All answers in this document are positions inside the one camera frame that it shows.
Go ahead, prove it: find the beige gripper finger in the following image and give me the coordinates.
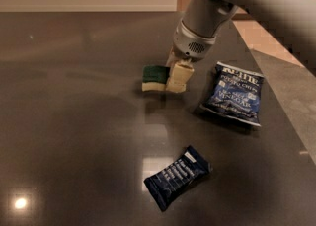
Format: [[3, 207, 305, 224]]
[[166, 49, 179, 67], [166, 59, 194, 93]]

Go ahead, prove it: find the green and yellow sponge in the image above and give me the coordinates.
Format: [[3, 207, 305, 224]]
[[142, 65, 170, 91]]

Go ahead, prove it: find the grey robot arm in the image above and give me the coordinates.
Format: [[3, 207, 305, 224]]
[[166, 0, 316, 72]]

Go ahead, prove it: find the dark blue RXBAR wrapper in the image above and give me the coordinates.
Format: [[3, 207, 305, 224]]
[[143, 146, 212, 211]]

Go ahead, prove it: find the blue Kettle chips bag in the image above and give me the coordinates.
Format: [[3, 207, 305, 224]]
[[200, 61, 264, 127]]

